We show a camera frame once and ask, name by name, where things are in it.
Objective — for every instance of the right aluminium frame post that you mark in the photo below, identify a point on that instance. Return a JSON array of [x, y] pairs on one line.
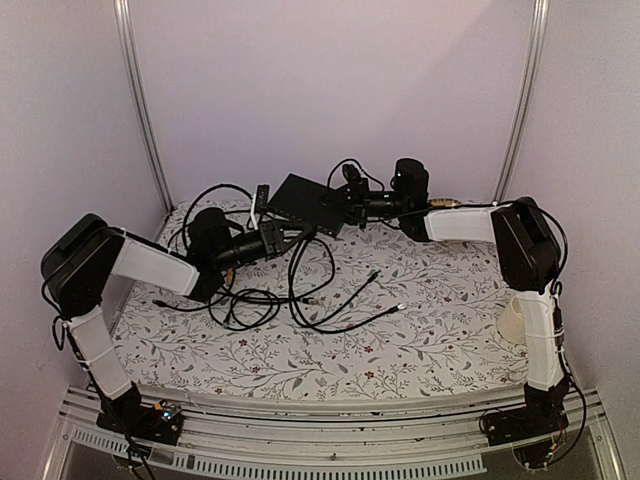
[[532, 63]]

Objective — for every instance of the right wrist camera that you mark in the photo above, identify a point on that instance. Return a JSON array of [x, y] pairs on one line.
[[353, 176]]

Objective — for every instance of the aluminium frame post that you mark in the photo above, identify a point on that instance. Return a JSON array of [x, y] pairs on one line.
[[532, 63], [133, 72]]

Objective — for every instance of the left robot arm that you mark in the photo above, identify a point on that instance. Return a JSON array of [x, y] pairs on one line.
[[79, 267]]

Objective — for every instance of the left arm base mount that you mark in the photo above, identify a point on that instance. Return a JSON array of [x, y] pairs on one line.
[[160, 423]]

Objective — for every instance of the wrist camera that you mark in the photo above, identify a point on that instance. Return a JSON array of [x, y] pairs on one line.
[[259, 204], [353, 176]]

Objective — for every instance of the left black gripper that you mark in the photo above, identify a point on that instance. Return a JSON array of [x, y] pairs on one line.
[[273, 240]]

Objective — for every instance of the woven bamboo tray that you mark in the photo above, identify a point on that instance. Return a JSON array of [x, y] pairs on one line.
[[444, 203]]

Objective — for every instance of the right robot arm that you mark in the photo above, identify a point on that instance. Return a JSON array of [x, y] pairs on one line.
[[531, 257]]

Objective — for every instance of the left aluminium frame post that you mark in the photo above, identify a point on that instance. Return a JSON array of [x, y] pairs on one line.
[[133, 72]]

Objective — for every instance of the floral table mat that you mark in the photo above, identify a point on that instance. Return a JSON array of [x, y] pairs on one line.
[[383, 317]]

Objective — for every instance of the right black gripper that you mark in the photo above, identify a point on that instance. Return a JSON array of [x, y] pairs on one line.
[[355, 202]]

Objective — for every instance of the cream ribbed cup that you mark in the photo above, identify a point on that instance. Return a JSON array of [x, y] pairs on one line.
[[510, 323]]

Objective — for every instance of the front aluminium rail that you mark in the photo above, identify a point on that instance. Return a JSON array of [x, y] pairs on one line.
[[227, 437]]

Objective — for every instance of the black network switch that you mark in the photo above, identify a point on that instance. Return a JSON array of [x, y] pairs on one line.
[[302, 200]]

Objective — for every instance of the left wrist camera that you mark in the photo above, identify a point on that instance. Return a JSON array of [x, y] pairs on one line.
[[259, 204]]

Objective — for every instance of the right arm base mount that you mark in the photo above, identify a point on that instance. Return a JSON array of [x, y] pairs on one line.
[[535, 418]]

